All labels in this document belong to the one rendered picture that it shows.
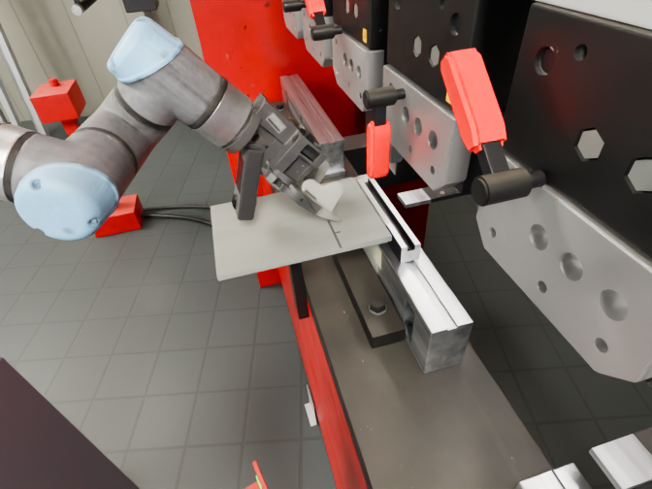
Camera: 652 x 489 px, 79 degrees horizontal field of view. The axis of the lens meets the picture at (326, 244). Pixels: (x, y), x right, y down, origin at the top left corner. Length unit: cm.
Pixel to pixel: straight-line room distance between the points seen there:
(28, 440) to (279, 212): 70
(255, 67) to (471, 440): 121
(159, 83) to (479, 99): 35
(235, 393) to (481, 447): 119
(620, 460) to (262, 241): 48
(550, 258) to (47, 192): 40
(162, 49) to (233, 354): 140
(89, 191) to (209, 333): 145
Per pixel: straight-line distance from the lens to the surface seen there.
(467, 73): 27
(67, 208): 44
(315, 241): 60
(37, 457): 110
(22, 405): 104
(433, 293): 58
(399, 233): 63
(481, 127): 26
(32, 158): 47
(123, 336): 199
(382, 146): 43
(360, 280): 67
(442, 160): 37
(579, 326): 28
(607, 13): 24
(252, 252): 60
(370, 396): 58
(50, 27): 429
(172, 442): 163
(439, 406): 59
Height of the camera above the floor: 139
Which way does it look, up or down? 41 degrees down
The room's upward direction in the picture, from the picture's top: 5 degrees counter-clockwise
